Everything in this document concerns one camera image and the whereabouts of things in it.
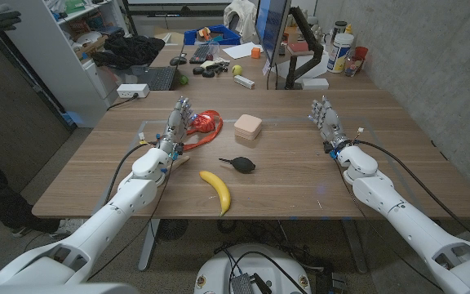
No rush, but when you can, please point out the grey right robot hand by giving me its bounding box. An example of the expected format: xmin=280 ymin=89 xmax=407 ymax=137
xmin=308 ymin=96 xmax=353 ymax=154

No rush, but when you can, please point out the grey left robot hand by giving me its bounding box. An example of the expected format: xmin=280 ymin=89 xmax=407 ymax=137
xmin=157 ymin=96 xmax=195 ymax=158

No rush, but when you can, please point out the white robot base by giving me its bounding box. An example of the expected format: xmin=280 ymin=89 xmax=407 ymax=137
xmin=193 ymin=243 xmax=313 ymax=294

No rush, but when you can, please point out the flat white box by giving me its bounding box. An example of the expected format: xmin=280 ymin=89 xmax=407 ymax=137
xmin=301 ymin=77 xmax=330 ymax=91

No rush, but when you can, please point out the pink square jewelry box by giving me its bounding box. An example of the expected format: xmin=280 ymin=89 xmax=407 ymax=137
xmin=233 ymin=114 xmax=264 ymax=141

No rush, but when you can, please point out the yellow toy banana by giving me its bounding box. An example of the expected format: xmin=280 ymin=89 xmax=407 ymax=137
xmin=199 ymin=170 xmax=233 ymax=217

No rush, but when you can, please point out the black rubber air blower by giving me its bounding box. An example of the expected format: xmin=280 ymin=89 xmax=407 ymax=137
xmin=218 ymin=156 xmax=257 ymax=175

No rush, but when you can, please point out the small white oblong box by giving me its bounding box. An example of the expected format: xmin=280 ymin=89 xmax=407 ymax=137
xmin=233 ymin=74 xmax=256 ymax=90

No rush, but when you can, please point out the black laptop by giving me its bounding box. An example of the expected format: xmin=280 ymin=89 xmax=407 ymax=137
xmin=131 ymin=65 xmax=178 ymax=91

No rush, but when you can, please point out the white shelf unit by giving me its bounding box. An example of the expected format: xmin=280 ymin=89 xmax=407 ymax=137
xmin=0 ymin=0 xmax=132 ymax=128

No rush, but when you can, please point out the white power strip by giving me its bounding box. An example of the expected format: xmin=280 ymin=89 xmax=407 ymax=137
xmin=116 ymin=83 xmax=151 ymax=99

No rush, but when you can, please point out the clear glass jar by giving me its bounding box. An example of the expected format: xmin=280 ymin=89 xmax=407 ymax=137
xmin=344 ymin=55 xmax=362 ymax=78

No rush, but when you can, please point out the heap of black parts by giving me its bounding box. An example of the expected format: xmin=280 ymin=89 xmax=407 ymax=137
xmin=192 ymin=60 xmax=230 ymax=78

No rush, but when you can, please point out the white wipes canister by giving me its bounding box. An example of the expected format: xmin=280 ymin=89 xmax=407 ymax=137
xmin=326 ymin=32 xmax=355 ymax=74

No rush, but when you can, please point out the black keyboard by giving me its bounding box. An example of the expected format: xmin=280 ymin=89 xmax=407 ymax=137
xmin=188 ymin=42 xmax=211 ymax=65

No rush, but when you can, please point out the red cup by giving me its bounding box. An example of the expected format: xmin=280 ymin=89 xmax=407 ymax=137
xmin=352 ymin=46 xmax=370 ymax=62

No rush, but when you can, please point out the black crumpled garment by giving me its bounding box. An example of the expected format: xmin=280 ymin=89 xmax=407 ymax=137
xmin=91 ymin=33 xmax=166 ymax=70

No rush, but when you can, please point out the dark lidded bottle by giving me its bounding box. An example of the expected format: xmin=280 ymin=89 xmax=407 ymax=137
xmin=332 ymin=20 xmax=348 ymax=40

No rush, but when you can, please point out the white paper sheet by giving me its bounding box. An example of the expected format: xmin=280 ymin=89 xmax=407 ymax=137
xmin=222 ymin=41 xmax=264 ymax=60

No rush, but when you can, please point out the black round floor fan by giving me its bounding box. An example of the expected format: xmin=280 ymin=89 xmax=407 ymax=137
xmin=157 ymin=219 xmax=189 ymax=242

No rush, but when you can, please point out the blue plastic bin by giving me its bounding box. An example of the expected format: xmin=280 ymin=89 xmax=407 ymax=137
xmin=184 ymin=24 xmax=242 ymax=46

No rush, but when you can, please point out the computer monitor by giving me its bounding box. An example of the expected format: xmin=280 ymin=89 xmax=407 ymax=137
xmin=254 ymin=0 xmax=292 ymax=67

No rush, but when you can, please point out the grey metal table leg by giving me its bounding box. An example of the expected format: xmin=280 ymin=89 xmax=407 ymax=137
xmin=340 ymin=219 xmax=369 ymax=274
xmin=137 ymin=219 xmax=162 ymax=272

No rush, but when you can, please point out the white jacket on chair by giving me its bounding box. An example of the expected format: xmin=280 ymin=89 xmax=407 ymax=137
xmin=223 ymin=0 xmax=258 ymax=42

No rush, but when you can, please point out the white sneaker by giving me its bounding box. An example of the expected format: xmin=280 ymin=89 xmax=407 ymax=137
xmin=49 ymin=219 xmax=86 ymax=240

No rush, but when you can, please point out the orange pouch with strap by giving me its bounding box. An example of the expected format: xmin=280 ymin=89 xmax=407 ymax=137
xmin=182 ymin=109 xmax=224 ymax=152

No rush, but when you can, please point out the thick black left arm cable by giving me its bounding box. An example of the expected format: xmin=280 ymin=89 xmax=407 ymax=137
xmin=103 ymin=140 xmax=158 ymax=205

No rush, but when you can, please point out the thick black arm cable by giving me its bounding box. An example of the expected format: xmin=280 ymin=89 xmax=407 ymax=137
xmin=352 ymin=138 xmax=470 ymax=249
xmin=103 ymin=140 xmax=158 ymax=205

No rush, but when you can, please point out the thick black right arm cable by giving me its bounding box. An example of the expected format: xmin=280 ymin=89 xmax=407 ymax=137
xmin=352 ymin=138 xmax=470 ymax=249

